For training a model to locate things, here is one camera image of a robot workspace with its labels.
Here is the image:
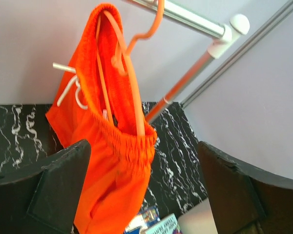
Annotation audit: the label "blue treehouse book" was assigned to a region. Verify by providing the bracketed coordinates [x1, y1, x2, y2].
[141, 214, 183, 234]

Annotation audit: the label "white drawer storage box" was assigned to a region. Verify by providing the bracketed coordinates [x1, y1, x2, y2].
[178, 198, 218, 234]

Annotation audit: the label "orange plastic hanger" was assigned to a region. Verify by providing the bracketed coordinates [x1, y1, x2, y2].
[103, 0, 165, 136]

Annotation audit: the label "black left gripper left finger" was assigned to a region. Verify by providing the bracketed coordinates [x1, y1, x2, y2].
[0, 140, 91, 234]

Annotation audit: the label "blue comic book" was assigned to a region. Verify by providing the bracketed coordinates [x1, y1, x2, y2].
[124, 206, 161, 234]

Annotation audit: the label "orange shorts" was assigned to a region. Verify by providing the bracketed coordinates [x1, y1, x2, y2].
[46, 3, 157, 234]

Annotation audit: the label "aluminium corner frame post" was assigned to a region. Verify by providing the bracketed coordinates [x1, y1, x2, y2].
[181, 0, 293, 108]

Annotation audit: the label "silver clothes rack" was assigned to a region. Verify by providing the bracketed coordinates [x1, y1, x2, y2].
[131, 0, 250, 123]

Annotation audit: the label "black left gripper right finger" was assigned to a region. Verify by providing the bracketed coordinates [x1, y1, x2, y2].
[198, 141, 293, 234]

